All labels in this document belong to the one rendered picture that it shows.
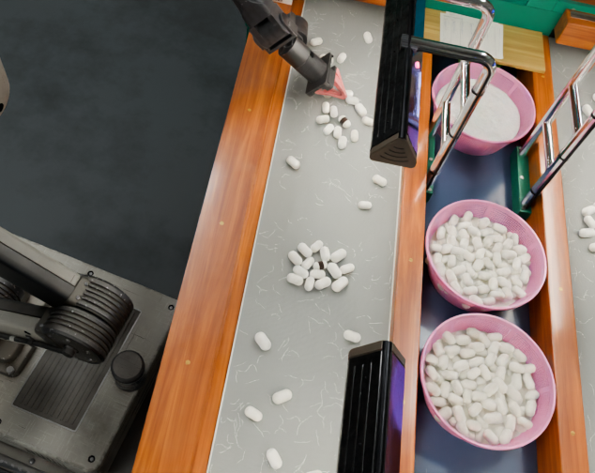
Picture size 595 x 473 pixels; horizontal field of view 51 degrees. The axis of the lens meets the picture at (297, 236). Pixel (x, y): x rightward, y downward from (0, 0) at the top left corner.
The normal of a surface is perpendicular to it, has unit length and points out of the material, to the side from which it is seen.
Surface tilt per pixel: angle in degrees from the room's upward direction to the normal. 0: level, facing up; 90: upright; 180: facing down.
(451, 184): 0
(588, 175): 0
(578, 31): 90
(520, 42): 0
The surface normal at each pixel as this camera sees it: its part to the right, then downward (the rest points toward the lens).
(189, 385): 0.14, -0.50
